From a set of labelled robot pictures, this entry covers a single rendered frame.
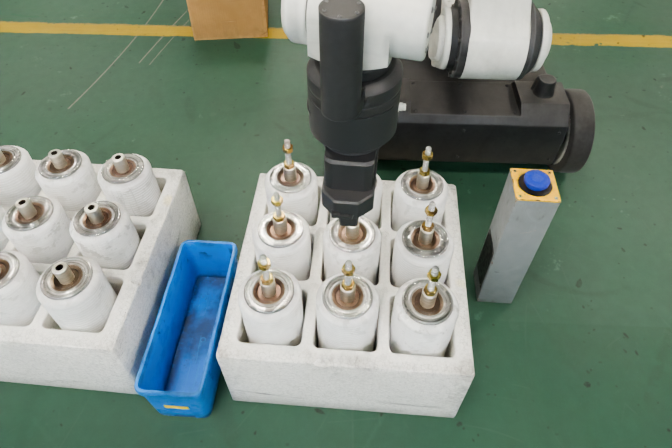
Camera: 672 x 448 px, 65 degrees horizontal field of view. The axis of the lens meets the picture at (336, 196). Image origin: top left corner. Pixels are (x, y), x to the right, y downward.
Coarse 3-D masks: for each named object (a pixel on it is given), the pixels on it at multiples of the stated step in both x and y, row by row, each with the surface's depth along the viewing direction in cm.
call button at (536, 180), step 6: (528, 174) 84; (534, 174) 84; (540, 174) 84; (546, 174) 84; (528, 180) 83; (534, 180) 83; (540, 180) 83; (546, 180) 83; (528, 186) 83; (534, 186) 82; (540, 186) 82; (546, 186) 82
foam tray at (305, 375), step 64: (256, 192) 102; (320, 192) 104; (384, 192) 101; (448, 192) 101; (320, 256) 91; (384, 256) 91; (384, 320) 83; (256, 384) 86; (320, 384) 84; (384, 384) 82; (448, 384) 80
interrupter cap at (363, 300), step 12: (336, 276) 80; (324, 288) 78; (336, 288) 79; (360, 288) 79; (324, 300) 77; (336, 300) 78; (360, 300) 77; (372, 300) 77; (336, 312) 76; (348, 312) 76; (360, 312) 76
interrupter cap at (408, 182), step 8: (408, 176) 94; (416, 176) 94; (432, 176) 94; (408, 184) 93; (432, 184) 93; (440, 184) 93; (408, 192) 91; (416, 192) 92; (424, 192) 92; (432, 192) 92; (440, 192) 91; (424, 200) 91
